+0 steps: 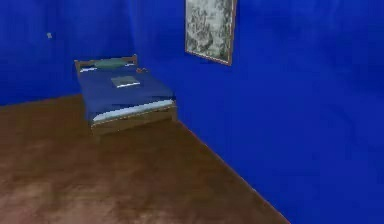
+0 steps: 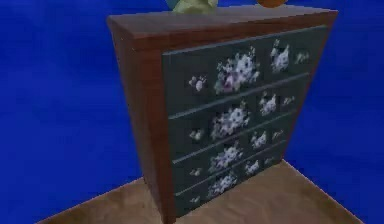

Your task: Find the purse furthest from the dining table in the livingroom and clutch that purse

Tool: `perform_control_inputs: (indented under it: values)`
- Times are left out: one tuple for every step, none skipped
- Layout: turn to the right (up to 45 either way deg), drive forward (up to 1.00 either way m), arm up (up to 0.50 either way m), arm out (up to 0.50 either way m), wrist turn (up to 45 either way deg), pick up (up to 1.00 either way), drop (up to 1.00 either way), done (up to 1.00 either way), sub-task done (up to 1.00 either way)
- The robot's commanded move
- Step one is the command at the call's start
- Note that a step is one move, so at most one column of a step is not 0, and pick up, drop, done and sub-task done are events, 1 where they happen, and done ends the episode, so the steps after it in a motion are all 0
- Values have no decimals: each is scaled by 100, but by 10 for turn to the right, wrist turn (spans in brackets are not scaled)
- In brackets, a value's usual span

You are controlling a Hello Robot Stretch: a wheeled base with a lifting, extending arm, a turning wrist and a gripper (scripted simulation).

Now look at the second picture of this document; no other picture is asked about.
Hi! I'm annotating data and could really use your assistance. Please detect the orange round object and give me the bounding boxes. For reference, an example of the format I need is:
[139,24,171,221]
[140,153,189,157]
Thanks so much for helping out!
[255,0,289,9]

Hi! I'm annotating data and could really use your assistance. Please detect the pale green lumpy object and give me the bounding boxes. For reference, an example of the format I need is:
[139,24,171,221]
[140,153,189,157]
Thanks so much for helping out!
[172,0,219,15]

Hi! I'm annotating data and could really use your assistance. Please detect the brown flowered chest of drawers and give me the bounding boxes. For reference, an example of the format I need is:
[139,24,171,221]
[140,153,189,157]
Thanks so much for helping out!
[106,3,339,224]

